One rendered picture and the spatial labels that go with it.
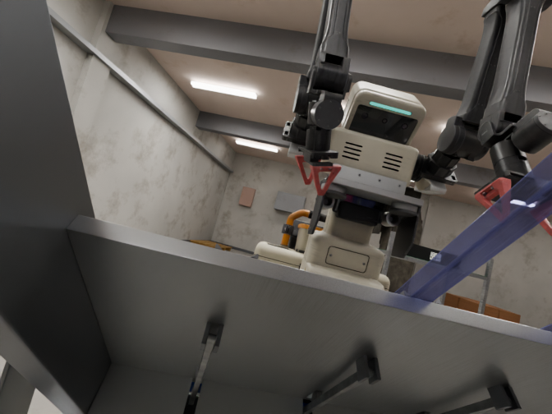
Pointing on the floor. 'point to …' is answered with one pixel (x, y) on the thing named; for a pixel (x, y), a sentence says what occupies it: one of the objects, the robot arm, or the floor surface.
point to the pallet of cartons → (478, 307)
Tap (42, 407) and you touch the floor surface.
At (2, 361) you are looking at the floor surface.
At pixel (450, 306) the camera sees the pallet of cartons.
